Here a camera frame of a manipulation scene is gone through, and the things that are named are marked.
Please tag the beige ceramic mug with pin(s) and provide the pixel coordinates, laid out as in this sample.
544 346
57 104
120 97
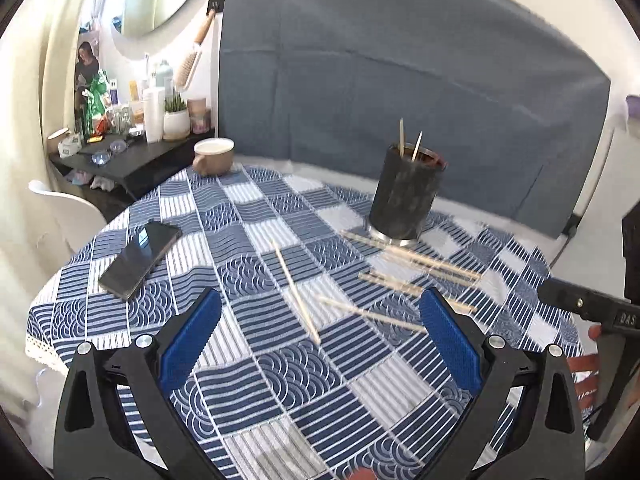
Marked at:
213 157

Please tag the grey fabric backdrop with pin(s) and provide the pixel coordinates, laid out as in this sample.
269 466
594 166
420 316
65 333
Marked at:
514 107

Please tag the blue white patterned tablecloth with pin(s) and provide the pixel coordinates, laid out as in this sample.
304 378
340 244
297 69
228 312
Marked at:
263 401

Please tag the pink candle jar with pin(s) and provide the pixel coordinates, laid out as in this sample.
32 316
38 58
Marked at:
199 114

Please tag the wooden chopstick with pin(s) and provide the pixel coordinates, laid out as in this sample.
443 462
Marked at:
304 312
409 255
429 270
412 290
401 140
416 147
371 315

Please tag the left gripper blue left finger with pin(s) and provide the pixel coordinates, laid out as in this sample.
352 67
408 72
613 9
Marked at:
183 338

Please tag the white chair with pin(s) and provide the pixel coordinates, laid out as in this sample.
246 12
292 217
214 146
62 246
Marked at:
78 219

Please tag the wooden hairbrush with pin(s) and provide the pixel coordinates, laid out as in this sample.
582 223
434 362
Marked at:
187 69

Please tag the white cabinet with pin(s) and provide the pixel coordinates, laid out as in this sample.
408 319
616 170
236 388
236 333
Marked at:
594 256

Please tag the person's right hand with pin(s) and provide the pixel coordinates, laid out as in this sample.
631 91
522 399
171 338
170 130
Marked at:
594 332

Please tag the black side shelf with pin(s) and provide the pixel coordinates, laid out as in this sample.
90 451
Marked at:
139 169

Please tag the white bottle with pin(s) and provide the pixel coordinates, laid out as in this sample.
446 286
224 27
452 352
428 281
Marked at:
153 109

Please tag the white pot with green plant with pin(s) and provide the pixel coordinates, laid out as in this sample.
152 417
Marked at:
177 124

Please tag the black cylindrical utensil holder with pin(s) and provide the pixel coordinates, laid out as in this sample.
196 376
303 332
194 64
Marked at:
408 185

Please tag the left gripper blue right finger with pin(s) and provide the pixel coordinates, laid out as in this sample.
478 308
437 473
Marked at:
456 338

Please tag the black smartphone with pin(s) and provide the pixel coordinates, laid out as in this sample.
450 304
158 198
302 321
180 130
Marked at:
126 274

